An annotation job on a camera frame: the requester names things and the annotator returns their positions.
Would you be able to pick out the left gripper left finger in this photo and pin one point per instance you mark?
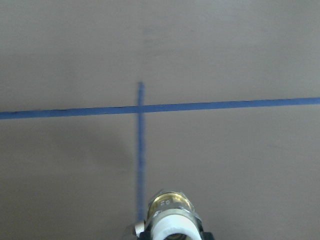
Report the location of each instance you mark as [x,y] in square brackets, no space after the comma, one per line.
[146,234]

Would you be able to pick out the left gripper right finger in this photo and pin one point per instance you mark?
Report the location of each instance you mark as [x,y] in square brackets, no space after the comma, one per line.
[205,235]

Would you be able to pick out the white brass PPR valve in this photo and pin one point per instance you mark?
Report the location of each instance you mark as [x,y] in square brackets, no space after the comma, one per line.
[170,216]

